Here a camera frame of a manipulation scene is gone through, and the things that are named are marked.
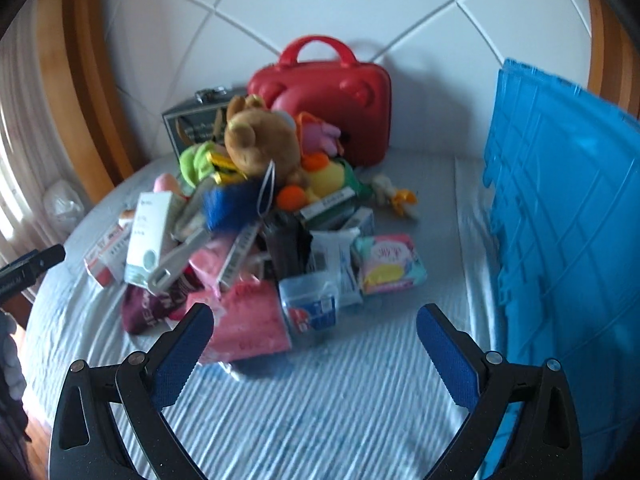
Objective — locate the green frog plush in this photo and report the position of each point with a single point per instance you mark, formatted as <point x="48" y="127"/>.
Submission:
<point x="200" y="161"/>

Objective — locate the white green medicine box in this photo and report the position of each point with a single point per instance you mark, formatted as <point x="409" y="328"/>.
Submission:
<point x="150" y="238"/>

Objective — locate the red hard carry case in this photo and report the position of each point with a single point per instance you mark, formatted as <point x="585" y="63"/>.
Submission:
<point x="320" y="75"/>

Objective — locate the beige cosmetic bottle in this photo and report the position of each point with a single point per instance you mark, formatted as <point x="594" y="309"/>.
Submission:
<point x="126" y="217"/>

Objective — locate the colourful pad pack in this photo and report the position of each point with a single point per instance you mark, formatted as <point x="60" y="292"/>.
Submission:
<point x="387" y="263"/>

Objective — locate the pink pig plush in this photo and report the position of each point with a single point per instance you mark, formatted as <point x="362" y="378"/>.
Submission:
<point x="168" y="183"/>

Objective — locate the colourful parrot plush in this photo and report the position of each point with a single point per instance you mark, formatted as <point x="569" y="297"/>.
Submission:
<point x="321" y="157"/>

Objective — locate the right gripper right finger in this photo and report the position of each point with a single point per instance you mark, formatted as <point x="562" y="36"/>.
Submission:
<point x="545" y="441"/>

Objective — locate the brown teddy bear plush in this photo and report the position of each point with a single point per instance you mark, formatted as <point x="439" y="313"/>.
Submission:
<point x="255" y="136"/>

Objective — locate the maroon printed cloth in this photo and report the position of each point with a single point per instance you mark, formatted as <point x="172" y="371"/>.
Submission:
<point x="142" y="310"/>

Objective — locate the white sachet packet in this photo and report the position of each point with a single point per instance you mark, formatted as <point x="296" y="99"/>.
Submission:
<point x="331" y="251"/>

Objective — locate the blue bristle brush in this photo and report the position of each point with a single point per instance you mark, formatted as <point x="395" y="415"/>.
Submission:
<point x="213" y="210"/>

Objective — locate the pink floral tissue pack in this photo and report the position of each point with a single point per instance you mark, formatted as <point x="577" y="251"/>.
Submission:
<point x="248" y="322"/>

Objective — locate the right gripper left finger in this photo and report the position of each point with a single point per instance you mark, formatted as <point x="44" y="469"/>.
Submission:
<point x="86" y="442"/>

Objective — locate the orange white narrow box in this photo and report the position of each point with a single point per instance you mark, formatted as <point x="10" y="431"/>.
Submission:
<point x="238" y="252"/>

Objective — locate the clear plastic bag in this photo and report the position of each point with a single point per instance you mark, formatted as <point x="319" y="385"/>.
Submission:
<point x="64" y="207"/>

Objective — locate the small white duck toy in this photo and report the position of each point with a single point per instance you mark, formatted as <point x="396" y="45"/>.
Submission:
<point x="401" y="200"/>

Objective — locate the red white tissue pack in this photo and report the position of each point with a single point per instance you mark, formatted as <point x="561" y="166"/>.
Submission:
<point x="106" y="261"/>

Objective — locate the clear blue plastic box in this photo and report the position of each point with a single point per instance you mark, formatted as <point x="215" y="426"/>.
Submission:
<point x="309" y="301"/>

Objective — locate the blue plastic storage crate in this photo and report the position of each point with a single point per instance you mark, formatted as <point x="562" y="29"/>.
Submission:
<point x="564" y="168"/>

